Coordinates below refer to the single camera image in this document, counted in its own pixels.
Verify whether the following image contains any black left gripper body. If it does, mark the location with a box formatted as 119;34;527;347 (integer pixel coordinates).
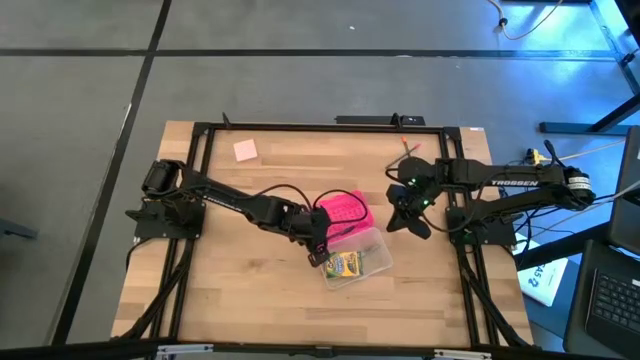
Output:
288;204;332;254

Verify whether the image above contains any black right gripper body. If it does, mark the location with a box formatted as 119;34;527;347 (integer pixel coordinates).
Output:
402;182;437;224

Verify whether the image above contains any pink plastic box lid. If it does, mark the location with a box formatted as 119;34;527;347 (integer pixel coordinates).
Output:
317;189;371;245

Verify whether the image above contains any yellow Crayola crayon box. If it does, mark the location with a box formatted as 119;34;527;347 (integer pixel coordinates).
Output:
322;250;365;280

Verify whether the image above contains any pink sticky note pad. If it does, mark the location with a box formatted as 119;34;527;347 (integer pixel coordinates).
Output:
232;138;259;163

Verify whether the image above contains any clear plastic box base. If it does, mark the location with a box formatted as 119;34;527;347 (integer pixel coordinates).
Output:
319;227;394;291

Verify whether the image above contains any black crossbeam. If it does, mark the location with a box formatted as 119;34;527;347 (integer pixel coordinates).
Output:
0;338;640;360

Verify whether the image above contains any white paper blue print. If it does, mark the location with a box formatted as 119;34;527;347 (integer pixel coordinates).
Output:
516;233;570;308

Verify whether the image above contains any black diagonal leg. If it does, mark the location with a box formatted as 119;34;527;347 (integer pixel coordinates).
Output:
513;222;611;271

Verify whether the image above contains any black floor stand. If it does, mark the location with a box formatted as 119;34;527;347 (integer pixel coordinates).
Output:
538;0;640;135

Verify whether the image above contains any black laptop keyboard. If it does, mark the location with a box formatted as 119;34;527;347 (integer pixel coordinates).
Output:
563;238;640;359

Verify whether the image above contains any grey laptop lid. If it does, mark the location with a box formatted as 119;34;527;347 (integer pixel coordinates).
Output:
606;125;640;256

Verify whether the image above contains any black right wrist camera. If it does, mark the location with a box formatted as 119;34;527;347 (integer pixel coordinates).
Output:
386;183;407;207

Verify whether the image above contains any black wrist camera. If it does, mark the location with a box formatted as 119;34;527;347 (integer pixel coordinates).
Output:
307;248;332;269
386;183;407;207

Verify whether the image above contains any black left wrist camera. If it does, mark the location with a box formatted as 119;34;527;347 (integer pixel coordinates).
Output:
307;248;332;269

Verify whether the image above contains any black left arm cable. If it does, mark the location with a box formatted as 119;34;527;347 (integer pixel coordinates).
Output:
247;183;371;240

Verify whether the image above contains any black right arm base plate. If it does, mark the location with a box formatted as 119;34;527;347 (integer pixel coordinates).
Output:
446;207;517;247

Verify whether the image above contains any black bar mount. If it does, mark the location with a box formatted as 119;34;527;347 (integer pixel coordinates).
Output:
334;113;427;127

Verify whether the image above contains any black aluminium table frame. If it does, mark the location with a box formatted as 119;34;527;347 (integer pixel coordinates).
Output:
112;112;534;351

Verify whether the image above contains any black right base cable bundle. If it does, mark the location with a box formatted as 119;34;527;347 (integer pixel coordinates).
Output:
457;244;534;349

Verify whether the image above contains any black base cable bundle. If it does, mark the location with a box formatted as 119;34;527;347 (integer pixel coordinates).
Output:
457;244;534;349
119;238;196;341

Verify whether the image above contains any silver bracket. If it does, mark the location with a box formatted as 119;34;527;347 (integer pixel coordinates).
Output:
433;348;494;360
155;343;215;357

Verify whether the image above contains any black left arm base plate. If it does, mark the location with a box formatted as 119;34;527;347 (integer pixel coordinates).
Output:
124;197;207;240

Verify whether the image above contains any black left base cable bundle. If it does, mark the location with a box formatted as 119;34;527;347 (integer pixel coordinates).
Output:
119;238;196;341

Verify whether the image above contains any white floor cable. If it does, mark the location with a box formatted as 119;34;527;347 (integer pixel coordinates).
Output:
487;0;565;42

